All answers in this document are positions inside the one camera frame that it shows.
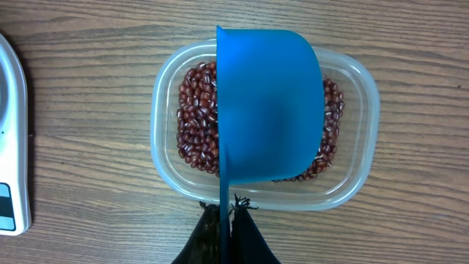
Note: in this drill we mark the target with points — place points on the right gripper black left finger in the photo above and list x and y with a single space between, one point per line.
203 246

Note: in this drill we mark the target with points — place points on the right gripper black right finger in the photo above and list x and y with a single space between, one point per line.
247 243

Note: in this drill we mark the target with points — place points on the blue plastic scoop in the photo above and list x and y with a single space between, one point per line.
270 109

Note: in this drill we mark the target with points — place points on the white kitchen scale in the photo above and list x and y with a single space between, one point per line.
16 215

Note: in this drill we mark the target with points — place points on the red beans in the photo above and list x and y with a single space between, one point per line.
197 123

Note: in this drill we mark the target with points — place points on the clear plastic container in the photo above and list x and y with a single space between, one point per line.
337 184

